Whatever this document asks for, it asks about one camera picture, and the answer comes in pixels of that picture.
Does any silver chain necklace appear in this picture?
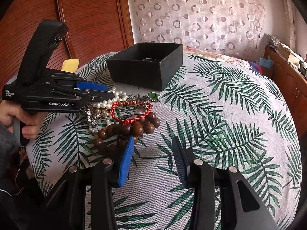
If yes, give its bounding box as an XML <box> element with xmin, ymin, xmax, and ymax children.
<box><xmin>83</xmin><ymin>102</ymin><xmax>99</xmax><ymax>128</ymax></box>

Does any wooden wardrobe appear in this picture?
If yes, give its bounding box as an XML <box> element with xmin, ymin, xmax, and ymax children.
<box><xmin>1</xmin><ymin>0</ymin><xmax>134</xmax><ymax>84</ymax></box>

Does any black cardboard jewelry box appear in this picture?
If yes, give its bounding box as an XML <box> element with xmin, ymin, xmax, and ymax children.
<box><xmin>106</xmin><ymin>43</ymin><xmax>183</xmax><ymax>91</ymax></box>

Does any person's left hand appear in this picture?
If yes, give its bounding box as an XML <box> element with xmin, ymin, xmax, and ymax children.
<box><xmin>1</xmin><ymin>100</ymin><xmax>47</xmax><ymax>140</ymax></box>

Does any palm leaf print cloth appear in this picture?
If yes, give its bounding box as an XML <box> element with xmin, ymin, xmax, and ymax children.
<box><xmin>26</xmin><ymin>53</ymin><xmax>302</xmax><ymax>229</ymax></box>

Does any wooden cabinet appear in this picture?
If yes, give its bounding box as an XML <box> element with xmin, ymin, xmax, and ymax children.
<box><xmin>264</xmin><ymin>47</ymin><xmax>307</xmax><ymax>137</ymax></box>

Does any green gem silver pendant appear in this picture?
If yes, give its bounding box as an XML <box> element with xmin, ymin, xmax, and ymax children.
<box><xmin>141</xmin><ymin>91</ymin><xmax>160</xmax><ymax>102</ymax></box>

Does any brown wooden bead bracelet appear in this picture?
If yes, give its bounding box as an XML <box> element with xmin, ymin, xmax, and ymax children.
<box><xmin>92</xmin><ymin>112</ymin><xmax>161</xmax><ymax>156</ymax></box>

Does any floral quilt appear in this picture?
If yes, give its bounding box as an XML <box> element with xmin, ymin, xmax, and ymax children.
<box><xmin>183</xmin><ymin>46</ymin><xmax>252</xmax><ymax>70</ymax></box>

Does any green jade bangle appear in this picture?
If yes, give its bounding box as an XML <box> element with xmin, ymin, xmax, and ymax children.
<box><xmin>143</xmin><ymin>58</ymin><xmax>160</xmax><ymax>62</ymax></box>

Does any yellow plush toy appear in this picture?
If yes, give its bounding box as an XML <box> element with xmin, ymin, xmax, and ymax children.
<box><xmin>61</xmin><ymin>59</ymin><xmax>80</xmax><ymax>73</ymax></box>

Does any circle pattern lace curtain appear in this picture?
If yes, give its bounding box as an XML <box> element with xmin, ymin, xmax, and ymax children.
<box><xmin>130</xmin><ymin>0</ymin><xmax>265</xmax><ymax>59</ymax></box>

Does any red woven bracelet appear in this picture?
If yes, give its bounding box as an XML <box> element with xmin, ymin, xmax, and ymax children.
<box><xmin>110</xmin><ymin>101</ymin><xmax>154</xmax><ymax>125</ymax></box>

